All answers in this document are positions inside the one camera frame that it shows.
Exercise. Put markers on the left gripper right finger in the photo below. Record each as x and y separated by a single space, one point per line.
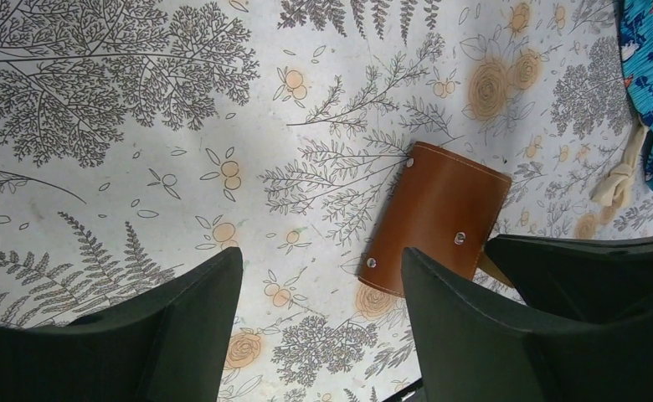
476 345

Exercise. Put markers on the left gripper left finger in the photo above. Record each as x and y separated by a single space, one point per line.
167 344

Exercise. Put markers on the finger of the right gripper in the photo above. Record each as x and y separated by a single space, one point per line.
595 281

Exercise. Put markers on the brown leather card holder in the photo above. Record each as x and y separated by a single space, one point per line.
444 205

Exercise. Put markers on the beige knotted fabric strip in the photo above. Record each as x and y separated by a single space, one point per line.
616 188

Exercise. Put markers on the floral table mat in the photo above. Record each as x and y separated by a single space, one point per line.
139 138

